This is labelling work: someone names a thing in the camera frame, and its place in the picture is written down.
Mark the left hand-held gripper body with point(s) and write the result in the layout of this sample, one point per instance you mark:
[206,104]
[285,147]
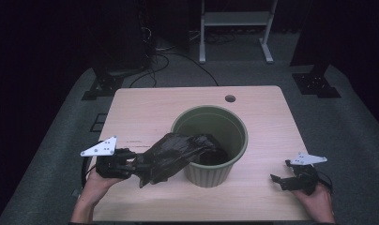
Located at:
[111,164]

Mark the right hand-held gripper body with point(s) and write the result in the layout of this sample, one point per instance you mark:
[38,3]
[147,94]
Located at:
[303,181]

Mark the black plastic garbage bag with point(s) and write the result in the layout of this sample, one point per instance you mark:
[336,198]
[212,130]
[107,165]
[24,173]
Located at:
[169,153]

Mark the green plastic trash bin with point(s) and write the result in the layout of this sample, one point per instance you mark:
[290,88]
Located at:
[209,176]

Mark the person's right hand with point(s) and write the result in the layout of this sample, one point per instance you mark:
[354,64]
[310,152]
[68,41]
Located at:
[317,201]

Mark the person's left hand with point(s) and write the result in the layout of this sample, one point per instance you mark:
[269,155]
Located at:
[98,187]

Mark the grey tape strip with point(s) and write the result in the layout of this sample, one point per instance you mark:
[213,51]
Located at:
[76,193]

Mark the black stand base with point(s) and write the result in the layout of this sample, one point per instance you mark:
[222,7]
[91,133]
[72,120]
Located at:
[315,84]
[104,87]

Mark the dark equipment cabinet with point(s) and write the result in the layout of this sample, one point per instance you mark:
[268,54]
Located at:
[122,34]

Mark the black floor tape frame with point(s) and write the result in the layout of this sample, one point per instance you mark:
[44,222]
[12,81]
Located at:
[98,122]

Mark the white metal stand frame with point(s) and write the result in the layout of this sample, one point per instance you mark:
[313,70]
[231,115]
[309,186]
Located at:
[236,18]

